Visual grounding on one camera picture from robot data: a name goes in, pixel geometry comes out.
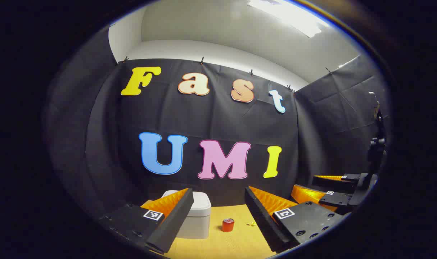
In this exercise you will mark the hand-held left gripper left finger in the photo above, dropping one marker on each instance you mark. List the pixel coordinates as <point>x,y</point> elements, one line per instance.
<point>175,223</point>

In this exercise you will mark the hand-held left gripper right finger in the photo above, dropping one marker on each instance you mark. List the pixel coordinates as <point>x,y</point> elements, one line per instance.
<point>261,223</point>

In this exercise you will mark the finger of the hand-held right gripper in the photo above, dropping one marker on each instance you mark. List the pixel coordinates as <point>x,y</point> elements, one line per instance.
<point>337,199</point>
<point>333,183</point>

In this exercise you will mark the yellow paper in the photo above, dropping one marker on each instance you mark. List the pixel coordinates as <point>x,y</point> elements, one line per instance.
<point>251,223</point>

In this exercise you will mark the white desktop garbage bin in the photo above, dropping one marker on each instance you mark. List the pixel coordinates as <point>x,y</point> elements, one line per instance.
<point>198,223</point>

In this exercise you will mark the red pop can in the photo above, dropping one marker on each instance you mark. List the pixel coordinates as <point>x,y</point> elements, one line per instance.
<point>228,226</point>

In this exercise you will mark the wooden desktop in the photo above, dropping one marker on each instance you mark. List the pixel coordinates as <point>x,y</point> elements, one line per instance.
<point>218,244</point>

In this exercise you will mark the black backdrop cloth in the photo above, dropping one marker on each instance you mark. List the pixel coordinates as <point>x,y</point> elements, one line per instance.
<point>222,118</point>

